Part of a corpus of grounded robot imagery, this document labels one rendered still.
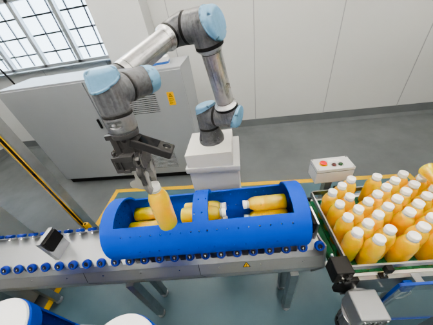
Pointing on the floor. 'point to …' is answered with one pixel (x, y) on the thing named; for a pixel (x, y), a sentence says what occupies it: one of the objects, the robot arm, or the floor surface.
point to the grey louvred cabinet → (49, 136)
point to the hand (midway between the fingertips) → (154, 186)
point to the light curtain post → (41, 175)
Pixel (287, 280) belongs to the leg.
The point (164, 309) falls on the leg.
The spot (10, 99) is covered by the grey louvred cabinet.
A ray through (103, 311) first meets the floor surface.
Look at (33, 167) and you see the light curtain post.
